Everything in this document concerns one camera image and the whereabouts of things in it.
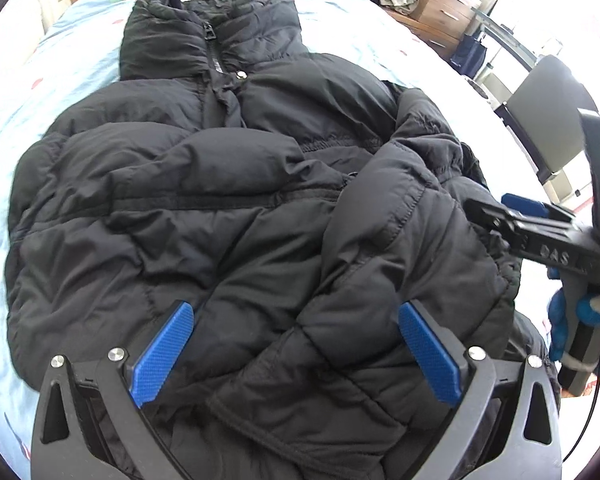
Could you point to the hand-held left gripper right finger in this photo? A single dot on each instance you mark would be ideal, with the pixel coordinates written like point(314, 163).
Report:
point(430, 355)

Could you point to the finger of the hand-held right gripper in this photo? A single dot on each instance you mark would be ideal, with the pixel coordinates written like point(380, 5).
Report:
point(495, 222)
point(530, 206)

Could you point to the glass desk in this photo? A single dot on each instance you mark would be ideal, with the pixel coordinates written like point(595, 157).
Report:
point(510, 40)

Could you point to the dark blue bag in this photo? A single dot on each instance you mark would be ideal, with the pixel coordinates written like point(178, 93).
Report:
point(467, 55)

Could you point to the dark chair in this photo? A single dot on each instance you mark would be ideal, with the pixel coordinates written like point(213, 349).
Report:
point(550, 110)

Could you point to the black puffer jacket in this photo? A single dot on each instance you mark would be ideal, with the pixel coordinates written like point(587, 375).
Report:
point(230, 210)

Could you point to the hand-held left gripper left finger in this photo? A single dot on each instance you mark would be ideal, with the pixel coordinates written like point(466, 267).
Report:
point(162, 355)

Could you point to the person's right hand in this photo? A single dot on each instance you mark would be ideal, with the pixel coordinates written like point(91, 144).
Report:
point(560, 320)

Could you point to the bed with light blue sheet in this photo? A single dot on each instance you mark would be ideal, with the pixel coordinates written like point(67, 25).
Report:
point(55, 60)

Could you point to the wooden dresser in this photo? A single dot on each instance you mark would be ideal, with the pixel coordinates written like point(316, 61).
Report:
point(445, 15)

